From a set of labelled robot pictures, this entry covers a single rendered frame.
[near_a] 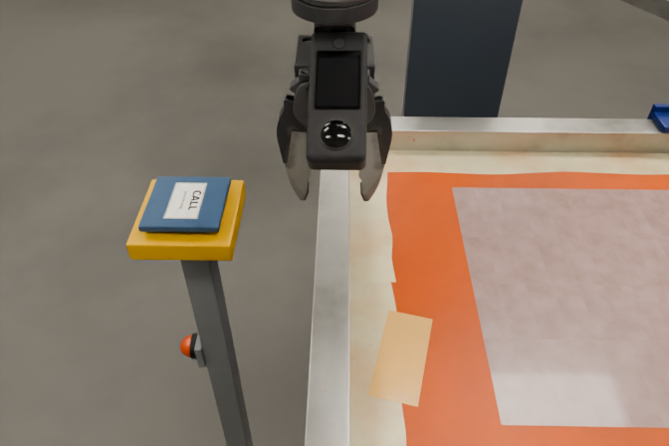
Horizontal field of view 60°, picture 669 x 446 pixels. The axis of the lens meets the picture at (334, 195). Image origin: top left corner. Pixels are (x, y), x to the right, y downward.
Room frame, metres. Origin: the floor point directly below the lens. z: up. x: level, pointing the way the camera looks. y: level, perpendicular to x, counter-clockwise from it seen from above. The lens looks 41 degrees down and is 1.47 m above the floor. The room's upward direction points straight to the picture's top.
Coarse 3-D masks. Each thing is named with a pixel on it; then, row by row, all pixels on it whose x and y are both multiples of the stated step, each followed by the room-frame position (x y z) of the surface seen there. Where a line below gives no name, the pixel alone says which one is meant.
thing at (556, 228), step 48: (432, 192) 0.60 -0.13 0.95; (480, 192) 0.60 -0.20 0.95; (528, 192) 0.60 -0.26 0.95; (576, 192) 0.60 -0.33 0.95; (624, 192) 0.60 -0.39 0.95; (432, 240) 0.51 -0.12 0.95; (480, 240) 0.51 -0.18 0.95; (528, 240) 0.51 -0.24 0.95; (576, 240) 0.51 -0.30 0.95; (624, 240) 0.51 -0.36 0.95
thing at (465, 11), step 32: (416, 0) 0.97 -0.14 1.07; (448, 0) 0.96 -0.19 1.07; (480, 0) 0.96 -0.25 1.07; (512, 0) 0.95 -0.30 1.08; (416, 32) 0.97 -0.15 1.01; (448, 32) 0.96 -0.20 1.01; (480, 32) 0.96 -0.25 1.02; (512, 32) 0.95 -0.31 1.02; (416, 64) 0.97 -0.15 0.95; (448, 64) 0.96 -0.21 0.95; (480, 64) 0.96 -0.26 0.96; (416, 96) 0.97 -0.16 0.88; (448, 96) 0.96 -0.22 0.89; (480, 96) 0.95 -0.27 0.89
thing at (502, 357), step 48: (432, 288) 0.43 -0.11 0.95; (480, 288) 0.43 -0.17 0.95; (528, 288) 0.43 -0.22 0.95; (576, 288) 0.43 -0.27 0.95; (624, 288) 0.43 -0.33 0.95; (432, 336) 0.36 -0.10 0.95; (480, 336) 0.36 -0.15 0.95; (528, 336) 0.36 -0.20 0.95; (576, 336) 0.36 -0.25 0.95; (624, 336) 0.36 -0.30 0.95; (432, 384) 0.31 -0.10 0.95; (480, 384) 0.31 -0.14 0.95; (528, 384) 0.31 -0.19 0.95; (576, 384) 0.31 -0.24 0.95; (624, 384) 0.31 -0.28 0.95; (432, 432) 0.26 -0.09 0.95; (480, 432) 0.26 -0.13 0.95; (528, 432) 0.26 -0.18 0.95; (576, 432) 0.26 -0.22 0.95; (624, 432) 0.26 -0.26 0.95
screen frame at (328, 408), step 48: (432, 144) 0.69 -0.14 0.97; (480, 144) 0.69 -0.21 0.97; (528, 144) 0.69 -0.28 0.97; (576, 144) 0.69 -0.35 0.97; (624, 144) 0.69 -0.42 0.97; (336, 192) 0.56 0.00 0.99; (336, 240) 0.47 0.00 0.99; (336, 288) 0.40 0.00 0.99; (336, 336) 0.34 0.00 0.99; (336, 384) 0.29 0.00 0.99; (336, 432) 0.24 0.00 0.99
